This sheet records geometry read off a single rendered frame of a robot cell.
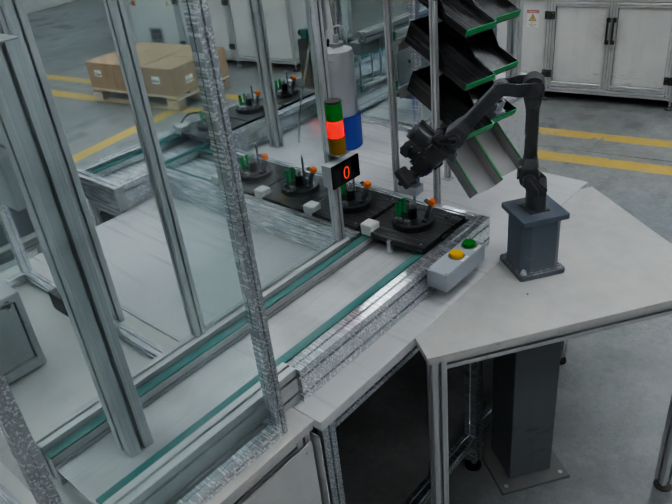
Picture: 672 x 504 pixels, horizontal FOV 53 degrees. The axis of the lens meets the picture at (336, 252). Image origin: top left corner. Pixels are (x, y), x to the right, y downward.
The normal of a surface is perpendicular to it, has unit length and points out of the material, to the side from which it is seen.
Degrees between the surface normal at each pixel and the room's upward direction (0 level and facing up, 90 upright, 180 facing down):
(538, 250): 90
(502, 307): 0
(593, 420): 0
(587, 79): 90
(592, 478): 1
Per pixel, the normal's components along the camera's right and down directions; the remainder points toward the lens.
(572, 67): -0.52, 0.48
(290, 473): 0.75, 0.28
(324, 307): -0.10, -0.85
